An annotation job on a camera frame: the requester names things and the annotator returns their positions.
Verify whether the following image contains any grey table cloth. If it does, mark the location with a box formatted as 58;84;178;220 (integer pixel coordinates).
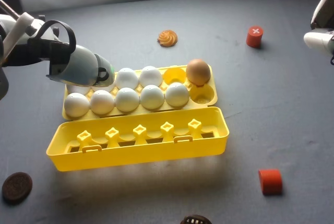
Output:
0;0;334;224

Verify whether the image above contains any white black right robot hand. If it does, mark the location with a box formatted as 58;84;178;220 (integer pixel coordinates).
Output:
46;44;116;88

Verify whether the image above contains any red cylinder with white cross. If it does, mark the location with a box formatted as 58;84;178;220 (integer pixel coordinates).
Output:
246;26;265;49

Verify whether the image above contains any brown egg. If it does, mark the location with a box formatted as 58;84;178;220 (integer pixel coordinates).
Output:
185;58;211;85

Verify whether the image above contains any dark chocolate toy cookie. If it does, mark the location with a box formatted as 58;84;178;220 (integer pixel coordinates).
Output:
2;172;33;204

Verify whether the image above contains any brown lattice toy biscuit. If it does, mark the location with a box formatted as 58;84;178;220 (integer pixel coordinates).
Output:
180;214;213;224

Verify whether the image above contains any yellow plastic egg box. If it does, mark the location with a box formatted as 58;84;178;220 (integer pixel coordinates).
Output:
46;64;230;172

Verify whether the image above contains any red half-round block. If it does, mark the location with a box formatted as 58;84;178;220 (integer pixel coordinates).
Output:
258;169;283;196

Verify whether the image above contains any swirl-shaped toy cookie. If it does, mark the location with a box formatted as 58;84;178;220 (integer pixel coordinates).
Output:
157;29;178;48

